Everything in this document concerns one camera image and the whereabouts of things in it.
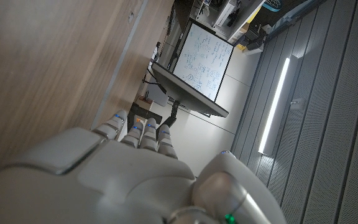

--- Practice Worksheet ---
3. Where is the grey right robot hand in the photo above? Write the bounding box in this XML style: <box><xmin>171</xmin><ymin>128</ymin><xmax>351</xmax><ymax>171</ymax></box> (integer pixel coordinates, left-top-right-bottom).
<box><xmin>0</xmin><ymin>108</ymin><xmax>288</xmax><ymax>224</ymax></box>

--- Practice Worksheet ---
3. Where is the small beige cardboard box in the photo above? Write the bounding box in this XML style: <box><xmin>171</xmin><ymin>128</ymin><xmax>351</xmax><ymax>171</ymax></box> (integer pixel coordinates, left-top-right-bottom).
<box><xmin>134</xmin><ymin>94</ymin><xmax>154</xmax><ymax>112</ymax></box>

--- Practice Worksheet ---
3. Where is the long ceiling light bar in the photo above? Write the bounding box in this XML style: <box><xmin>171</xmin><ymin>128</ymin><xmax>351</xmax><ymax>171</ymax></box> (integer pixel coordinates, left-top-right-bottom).
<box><xmin>257</xmin><ymin>57</ymin><xmax>292</xmax><ymax>156</ymax></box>

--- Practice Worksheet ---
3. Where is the white shelf unit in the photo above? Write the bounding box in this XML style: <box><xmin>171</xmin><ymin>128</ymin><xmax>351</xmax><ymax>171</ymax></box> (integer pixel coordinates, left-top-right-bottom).
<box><xmin>193</xmin><ymin>0</ymin><xmax>267</xmax><ymax>44</ymax></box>

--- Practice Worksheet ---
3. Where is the grey ceiling sensor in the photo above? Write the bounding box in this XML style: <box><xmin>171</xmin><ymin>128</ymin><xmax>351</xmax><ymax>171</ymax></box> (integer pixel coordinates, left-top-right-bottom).
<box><xmin>290</xmin><ymin>97</ymin><xmax>306</xmax><ymax>111</ymax></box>

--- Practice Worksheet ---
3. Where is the black-framed whiteboard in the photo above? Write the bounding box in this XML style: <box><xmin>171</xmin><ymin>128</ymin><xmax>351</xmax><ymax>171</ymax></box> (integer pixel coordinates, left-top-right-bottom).
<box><xmin>172</xmin><ymin>19</ymin><xmax>235</xmax><ymax>103</ymax></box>

